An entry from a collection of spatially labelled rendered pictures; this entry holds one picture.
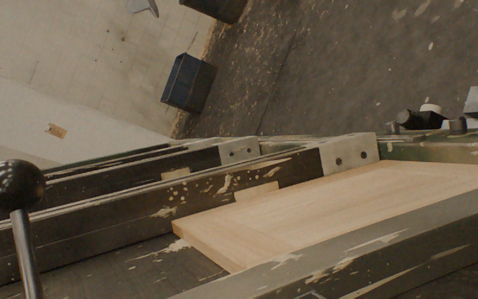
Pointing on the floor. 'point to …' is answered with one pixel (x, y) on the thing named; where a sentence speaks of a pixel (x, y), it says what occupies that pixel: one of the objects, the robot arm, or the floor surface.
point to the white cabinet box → (50, 123)
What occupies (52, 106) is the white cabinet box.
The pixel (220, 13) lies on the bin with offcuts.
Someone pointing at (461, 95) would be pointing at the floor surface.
